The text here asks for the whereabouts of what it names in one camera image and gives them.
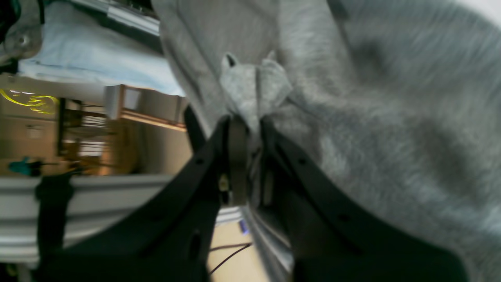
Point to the image-left right gripper right finger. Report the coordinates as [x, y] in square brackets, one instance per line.
[332, 238]

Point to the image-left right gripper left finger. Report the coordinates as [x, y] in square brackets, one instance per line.
[167, 239]

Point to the grey t-shirt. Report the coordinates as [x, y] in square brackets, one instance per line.
[396, 101]

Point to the aluminium frame stand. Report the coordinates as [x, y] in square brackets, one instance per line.
[97, 203]

